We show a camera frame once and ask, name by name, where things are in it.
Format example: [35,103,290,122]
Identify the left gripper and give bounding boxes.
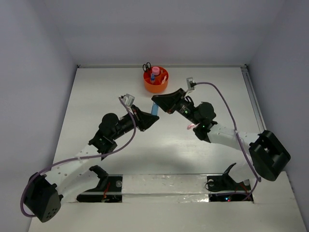
[110,104,158,140]

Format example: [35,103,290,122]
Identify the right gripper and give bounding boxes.
[151,89,200,126]

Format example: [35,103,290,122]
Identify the blue pen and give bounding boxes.
[151,102,159,116]

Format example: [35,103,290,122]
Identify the black scissors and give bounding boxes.
[142,62,152,73]

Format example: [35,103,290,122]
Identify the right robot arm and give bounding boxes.
[152,88,291,189]

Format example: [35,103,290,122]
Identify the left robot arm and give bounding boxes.
[20,105,159,222]

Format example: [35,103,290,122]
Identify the orange round organizer container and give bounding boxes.
[143,66,169,93]

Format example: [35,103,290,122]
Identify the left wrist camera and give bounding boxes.
[119,94,135,108]

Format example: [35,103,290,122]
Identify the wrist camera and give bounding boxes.
[119,94,135,108]
[185,77,196,96]

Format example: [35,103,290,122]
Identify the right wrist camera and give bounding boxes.
[185,77,196,96]

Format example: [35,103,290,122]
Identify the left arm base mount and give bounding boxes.
[76,165,123,203]

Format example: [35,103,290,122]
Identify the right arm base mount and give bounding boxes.
[204,163,253,202]

